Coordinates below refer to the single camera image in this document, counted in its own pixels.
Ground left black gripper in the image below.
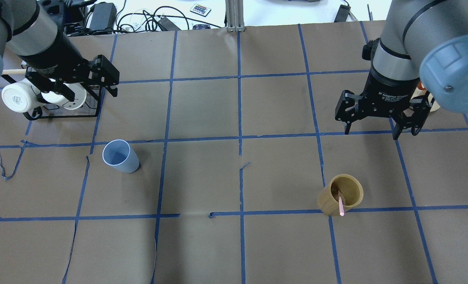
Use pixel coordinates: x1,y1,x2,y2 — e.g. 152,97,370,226
23,55,120,103

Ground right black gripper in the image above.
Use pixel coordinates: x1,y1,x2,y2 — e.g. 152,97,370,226
335,73,432,140

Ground light blue cup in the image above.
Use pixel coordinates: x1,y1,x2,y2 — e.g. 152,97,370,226
102,140,140,173

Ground pink chopstick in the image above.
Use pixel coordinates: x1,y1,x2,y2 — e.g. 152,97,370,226
337,190,345,217

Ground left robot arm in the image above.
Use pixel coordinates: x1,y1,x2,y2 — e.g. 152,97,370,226
0,0,120,100

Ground bamboo wooden cup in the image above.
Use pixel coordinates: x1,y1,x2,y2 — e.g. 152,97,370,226
317,174,364,216

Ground white mug far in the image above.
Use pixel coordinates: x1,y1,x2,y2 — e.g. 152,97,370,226
41,85,88,110

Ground white mug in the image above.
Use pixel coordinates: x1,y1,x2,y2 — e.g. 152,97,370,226
41,85,88,110
1,78,45,113

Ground round wooden coaster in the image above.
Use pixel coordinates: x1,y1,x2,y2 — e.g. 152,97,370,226
411,88,440,112

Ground orange lid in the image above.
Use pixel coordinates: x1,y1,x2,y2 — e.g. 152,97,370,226
416,81,426,90

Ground white mug near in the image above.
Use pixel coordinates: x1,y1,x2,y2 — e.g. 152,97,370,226
1,78,45,113

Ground wooden rack rod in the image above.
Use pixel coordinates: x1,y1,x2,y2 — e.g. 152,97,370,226
2,69,26,75

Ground black power adapter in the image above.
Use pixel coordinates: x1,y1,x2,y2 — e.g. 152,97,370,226
88,2,117,30

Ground colourful remote control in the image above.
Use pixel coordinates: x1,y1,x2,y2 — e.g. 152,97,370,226
189,4,211,17

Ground black wire mug rack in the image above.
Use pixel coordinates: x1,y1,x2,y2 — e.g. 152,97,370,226
23,67,102,121

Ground aluminium frame post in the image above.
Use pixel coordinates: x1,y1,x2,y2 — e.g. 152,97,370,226
225,0,245,32

